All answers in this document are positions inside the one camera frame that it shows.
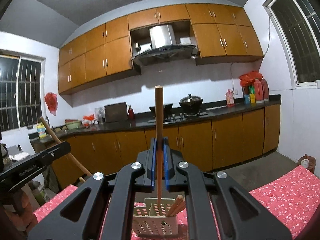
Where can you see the right window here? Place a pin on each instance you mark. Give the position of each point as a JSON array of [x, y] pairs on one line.
[[298, 24]]

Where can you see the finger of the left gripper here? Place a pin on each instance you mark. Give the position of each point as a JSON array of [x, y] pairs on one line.
[[51, 154]]

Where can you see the window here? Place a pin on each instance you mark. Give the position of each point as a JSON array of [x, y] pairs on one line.
[[298, 24], [20, 93]]

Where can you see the beige perforated utensil holder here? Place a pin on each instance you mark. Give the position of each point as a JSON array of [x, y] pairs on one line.
[[150, 220]]

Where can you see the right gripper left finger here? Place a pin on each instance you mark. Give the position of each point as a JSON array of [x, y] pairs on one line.
[[102, 207]]

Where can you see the red oil jug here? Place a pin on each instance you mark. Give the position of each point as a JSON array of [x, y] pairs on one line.
[[261, 90]]

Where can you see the red plastic bag on counter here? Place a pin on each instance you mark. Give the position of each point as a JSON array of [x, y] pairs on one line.
[[248, 78]]

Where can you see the yellow detergent bottle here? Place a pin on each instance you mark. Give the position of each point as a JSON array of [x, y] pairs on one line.
[[41, 129]]

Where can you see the person left hand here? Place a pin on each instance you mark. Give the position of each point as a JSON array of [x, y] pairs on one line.
[[20, 211]]

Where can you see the red sauce bottle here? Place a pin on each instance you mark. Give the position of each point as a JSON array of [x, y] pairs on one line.
[[131, 114]]

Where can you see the left window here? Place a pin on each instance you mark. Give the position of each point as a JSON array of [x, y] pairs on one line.
[[20, 93]]

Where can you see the red floral tablecloth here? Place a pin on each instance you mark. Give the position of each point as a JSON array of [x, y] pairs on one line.
[[292, 198]]

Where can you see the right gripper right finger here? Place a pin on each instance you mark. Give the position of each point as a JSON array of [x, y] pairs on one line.
[[217, 206]]

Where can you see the pink bottle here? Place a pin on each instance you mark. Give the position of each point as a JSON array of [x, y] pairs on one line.
[[230, 98]]

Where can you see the wooden cabinets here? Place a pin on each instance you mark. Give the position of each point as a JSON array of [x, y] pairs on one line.
[[209, 144], [208, 33]]

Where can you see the upper wooden cabinets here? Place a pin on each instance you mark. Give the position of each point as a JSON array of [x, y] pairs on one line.
[[208, 33]]

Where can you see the green basin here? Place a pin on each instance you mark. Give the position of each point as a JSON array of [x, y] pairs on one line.
[[72, 123]]

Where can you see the dark cutting board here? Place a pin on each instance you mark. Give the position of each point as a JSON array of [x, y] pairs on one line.
[[116, 112]]

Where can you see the orange plastic bag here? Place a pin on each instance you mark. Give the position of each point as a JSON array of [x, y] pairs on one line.
[[88, 120]]

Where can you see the steel range hood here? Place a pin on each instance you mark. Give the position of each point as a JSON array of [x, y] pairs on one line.
[[163, 43]]

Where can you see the lower wooden cabinets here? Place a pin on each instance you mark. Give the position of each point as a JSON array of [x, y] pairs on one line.
[[209, 144]]

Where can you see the hanging red plastic bag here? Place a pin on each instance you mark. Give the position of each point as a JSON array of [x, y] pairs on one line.
[[51, 102]]

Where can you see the black wok with lid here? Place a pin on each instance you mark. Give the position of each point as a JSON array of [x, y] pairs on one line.
[[191, 104]]

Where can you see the wooden chopstick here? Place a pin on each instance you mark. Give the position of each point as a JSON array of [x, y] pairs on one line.
[[159, 138], [66, 148], [179, 208], [174, 206]]

